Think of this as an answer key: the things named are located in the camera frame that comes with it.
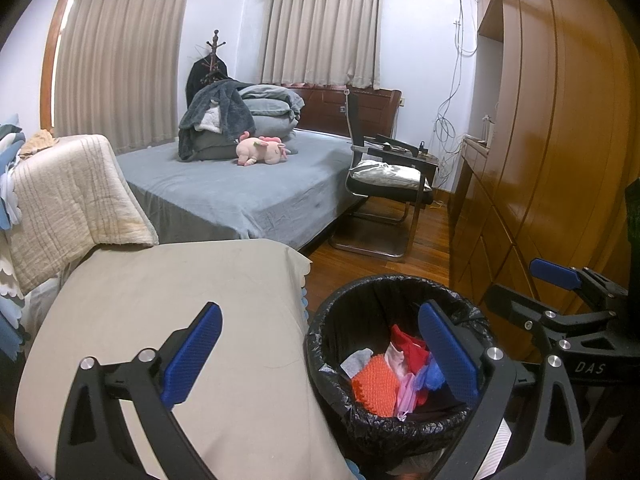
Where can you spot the dark grey fleece blanket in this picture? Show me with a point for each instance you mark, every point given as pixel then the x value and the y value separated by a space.
pixel 225 107

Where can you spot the dark jacket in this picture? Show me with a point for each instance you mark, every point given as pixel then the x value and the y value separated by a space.
pixel 197 82

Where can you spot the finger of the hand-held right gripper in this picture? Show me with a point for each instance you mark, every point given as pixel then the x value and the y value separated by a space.
pixel 515 305
pixel 555 272

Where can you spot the black metal frame chair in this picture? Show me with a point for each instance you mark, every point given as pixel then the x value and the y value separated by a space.
pixel 385 197

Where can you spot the red cloth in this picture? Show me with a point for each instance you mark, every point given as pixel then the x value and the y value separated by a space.
pixel 410 347

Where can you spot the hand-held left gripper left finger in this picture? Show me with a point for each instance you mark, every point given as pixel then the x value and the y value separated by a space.
pixel 192 355

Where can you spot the pink plush toy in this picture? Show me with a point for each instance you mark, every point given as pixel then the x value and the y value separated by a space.
pixel 262 150

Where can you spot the dark side table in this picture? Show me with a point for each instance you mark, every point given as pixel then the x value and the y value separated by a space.
pixel 425 160

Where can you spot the tan hat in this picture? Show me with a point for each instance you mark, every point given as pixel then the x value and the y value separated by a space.
pixel 40 141

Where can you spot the silver seat cushion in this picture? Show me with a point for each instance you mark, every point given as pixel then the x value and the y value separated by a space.
pixel 387 176

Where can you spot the bed with grey sheet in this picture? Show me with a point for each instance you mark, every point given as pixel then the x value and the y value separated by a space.
pixel 240 190

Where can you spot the pink face mask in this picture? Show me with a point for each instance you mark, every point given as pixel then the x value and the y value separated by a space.
pixel 406 397

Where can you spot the folded grey quilt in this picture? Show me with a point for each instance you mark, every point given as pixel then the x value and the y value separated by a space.
pixel 272 107

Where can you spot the wide beige curtain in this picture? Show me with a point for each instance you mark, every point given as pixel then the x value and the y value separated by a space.
pixel 120 60

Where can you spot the blue and white scalloped cloth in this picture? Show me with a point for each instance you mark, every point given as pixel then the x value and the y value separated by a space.
pixel 7 280

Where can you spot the wooden window frame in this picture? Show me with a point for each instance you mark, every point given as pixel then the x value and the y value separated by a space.
pixel 50 70

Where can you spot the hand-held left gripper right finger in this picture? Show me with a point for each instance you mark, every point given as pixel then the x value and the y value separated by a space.
pixel 450 355

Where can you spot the wooden wardrobe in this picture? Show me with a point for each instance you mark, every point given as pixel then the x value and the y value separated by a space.
pixel 550 110

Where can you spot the blue plastic bag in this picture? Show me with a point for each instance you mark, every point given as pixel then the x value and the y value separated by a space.
pixel 431 375

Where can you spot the wooden headboard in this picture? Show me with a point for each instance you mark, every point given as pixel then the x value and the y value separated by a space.
pixel 375 112

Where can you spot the beige quilted blanket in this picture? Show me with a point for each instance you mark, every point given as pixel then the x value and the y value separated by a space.
pixel 70 200

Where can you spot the trash bin with black bag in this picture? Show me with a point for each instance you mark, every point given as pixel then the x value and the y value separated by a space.
pixel 360 310

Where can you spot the narrow beige curtain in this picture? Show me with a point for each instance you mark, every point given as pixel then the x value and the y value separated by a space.
pixel 322 35

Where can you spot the grey sock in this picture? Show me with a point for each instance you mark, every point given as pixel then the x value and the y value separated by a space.
pixel 356 362

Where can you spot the wooden coat rack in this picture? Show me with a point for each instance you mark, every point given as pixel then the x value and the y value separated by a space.
pixel 215 47

